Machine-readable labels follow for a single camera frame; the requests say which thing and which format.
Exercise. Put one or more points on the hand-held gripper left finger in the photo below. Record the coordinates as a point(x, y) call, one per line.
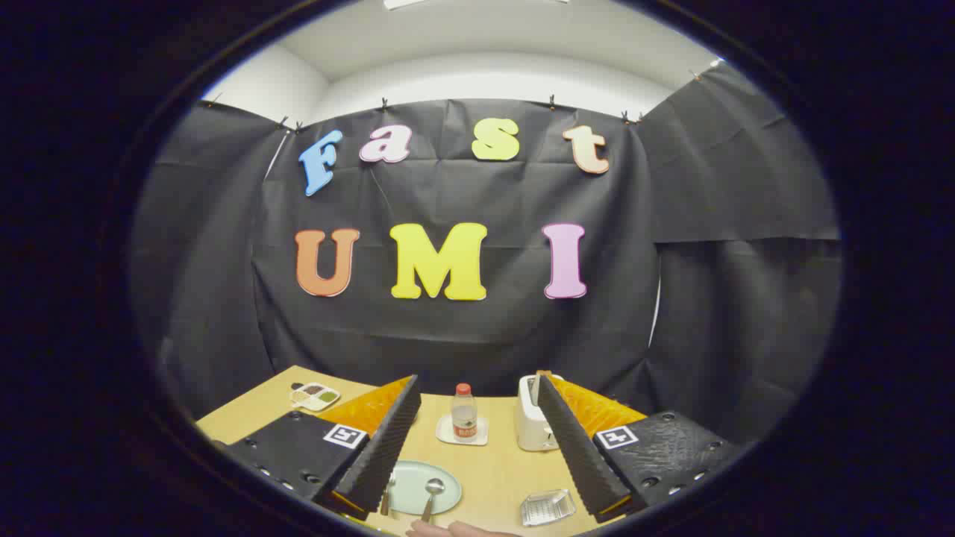
point(380, 447)

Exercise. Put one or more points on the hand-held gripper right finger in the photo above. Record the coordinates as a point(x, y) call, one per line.
point(578, 447)

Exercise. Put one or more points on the pale green plate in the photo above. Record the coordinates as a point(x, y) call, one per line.
point(412, 488)

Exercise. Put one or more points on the white toaster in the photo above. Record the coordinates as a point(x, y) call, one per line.
point(528, 425)

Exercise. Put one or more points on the white square coaster tray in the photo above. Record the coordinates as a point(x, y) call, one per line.
point(444, 432)

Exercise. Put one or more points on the white divided sauce dish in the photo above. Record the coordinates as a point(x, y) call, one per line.
point(315, 397)

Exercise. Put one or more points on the clear water bottle red cap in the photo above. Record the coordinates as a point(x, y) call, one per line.
point(464, 414)

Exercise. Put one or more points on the ceiling light panel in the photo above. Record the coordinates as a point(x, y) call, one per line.
point(403, 4)

